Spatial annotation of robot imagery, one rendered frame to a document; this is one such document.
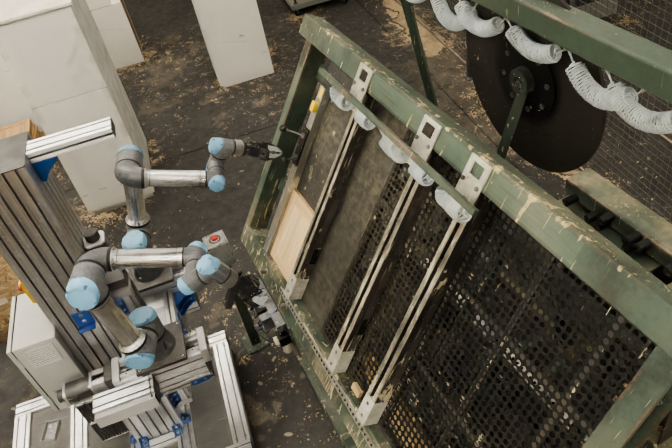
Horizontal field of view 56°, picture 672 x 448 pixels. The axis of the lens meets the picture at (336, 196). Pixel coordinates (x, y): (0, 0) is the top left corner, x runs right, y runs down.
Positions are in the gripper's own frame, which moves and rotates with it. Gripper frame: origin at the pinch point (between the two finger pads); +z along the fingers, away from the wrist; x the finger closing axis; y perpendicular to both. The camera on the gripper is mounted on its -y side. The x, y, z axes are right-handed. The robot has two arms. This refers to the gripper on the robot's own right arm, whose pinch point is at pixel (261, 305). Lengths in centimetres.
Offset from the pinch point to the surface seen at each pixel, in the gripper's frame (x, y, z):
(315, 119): 77, 57, 1
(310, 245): 35.6, 19.8, 24.0
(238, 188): 250, -56, 119
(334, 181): 38, 49, 6
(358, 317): -12.2, 25.2, 27.6
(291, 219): 65, 14, 29
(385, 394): -41, 18, 39
